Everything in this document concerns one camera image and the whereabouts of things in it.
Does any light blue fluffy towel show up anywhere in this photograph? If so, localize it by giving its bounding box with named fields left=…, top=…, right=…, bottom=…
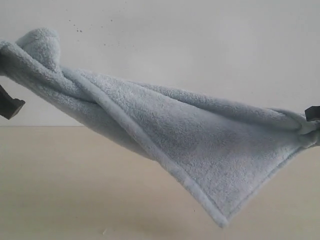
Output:
left=0, top=28, right=320, bottom=227

